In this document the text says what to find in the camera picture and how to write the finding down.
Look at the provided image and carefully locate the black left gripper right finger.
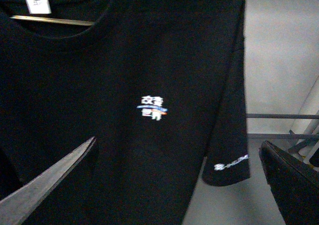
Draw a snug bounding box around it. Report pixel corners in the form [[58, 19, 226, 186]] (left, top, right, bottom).
[[259, 141, 319, 225]]

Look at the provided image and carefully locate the black t-shirt with logo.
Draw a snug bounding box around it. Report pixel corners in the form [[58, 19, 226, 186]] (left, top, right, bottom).
[[0, 0, 250, 225]]

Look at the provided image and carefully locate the wooden clothes hanger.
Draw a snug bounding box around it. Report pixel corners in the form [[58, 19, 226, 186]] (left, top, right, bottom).
[[10, 15, 95, 26]]

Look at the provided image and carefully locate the grey metal rack frame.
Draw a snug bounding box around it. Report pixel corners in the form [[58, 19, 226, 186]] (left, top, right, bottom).
[[245, 113, 319, 154]]

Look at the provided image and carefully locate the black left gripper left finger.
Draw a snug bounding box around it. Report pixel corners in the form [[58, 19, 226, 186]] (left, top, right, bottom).
[[0, 137, 97, 225]]

